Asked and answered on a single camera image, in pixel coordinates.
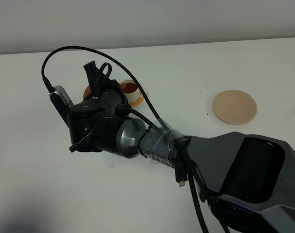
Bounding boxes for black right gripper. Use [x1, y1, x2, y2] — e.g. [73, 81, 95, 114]
[68, 61, 126, 153]

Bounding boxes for brown clay teapot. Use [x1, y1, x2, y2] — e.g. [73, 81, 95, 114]
[83, 85, 92, 100]

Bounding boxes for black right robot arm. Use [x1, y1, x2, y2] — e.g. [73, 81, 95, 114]
[68, 62, 295, 233]

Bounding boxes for beige round teapot coaster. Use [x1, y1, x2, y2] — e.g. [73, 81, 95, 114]
[212, 90, 258, 125]

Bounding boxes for white teacup far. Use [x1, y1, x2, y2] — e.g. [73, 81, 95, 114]
[121, 80, 143, 102]

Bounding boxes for orange coaster far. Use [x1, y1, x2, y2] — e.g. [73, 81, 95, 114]
[128, 97, 144, 108]

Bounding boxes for black right camera cable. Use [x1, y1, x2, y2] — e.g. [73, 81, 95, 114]
[41, 46, 233, 233]

